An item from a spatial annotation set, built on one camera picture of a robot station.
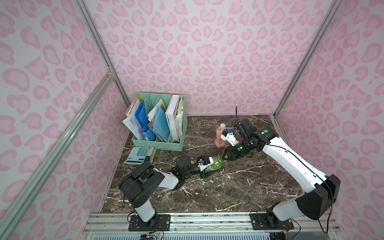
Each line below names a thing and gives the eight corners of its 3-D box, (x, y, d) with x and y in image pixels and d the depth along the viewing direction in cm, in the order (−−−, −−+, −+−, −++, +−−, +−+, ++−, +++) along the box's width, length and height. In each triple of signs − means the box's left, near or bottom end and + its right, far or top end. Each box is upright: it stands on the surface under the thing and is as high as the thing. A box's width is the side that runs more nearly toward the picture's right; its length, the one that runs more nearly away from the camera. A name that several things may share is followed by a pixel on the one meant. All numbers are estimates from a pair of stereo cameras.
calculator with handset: (126, 165, 96) (124, 161, 92) (132, 148, 104) (129, 145, 100) (152, 165, 96) (150, 161, 92) (155, 148, 104) (154, 145, 100)
